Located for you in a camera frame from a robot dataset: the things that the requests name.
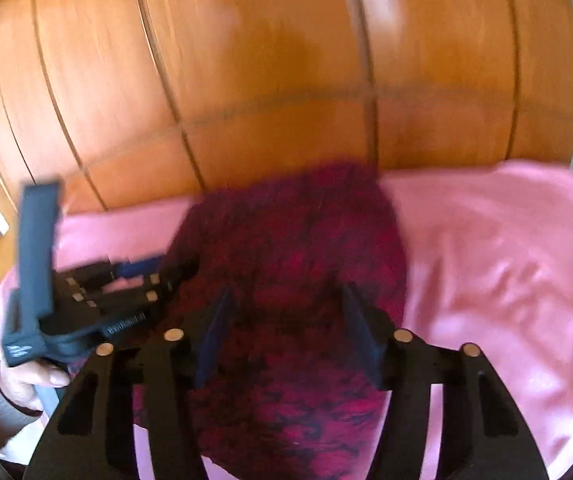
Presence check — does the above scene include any person's left hand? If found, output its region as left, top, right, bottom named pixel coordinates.
left=0, top=361, right=70, bottom=411

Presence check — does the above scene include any wooden panelled headboard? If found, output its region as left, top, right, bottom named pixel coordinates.
left=0, top=0, right=573, bottom=212

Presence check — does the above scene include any dark red floral sweater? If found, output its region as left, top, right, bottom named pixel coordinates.
left=160, top=164, right=407, bottom=479

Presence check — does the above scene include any pink bed sheet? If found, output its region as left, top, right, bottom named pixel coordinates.
left=0, top=159, right=573, bottom=480

